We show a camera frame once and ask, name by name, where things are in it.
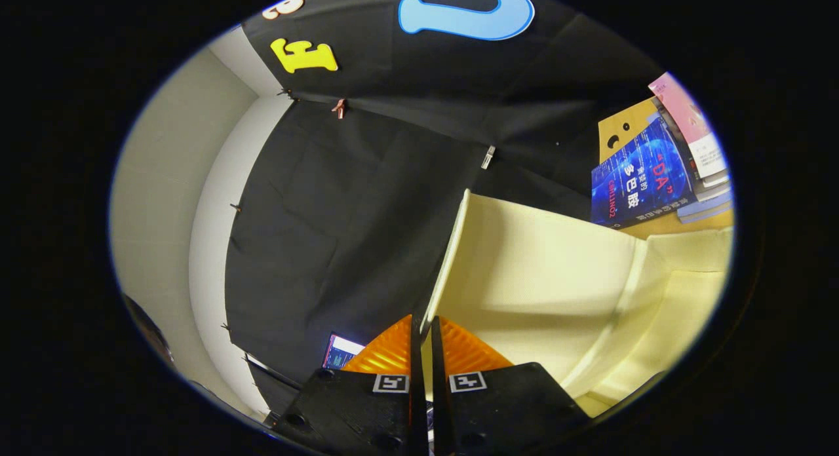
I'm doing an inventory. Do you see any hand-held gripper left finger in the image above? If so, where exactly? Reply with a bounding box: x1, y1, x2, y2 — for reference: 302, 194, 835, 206
272, 314, 430, 456

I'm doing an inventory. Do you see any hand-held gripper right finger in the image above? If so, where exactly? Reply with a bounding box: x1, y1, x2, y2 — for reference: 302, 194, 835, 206
429, 315, 591, 456

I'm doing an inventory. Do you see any computer monitor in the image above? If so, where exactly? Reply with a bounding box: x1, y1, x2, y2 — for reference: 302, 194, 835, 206
321, 333, 366, 370

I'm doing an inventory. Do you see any cream fabric storage box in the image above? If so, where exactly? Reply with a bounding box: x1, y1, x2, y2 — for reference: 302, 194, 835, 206
423, 189, 735, 419

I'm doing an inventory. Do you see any blue book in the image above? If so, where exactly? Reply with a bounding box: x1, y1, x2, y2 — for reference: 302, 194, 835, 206
591, 117, 697, 229

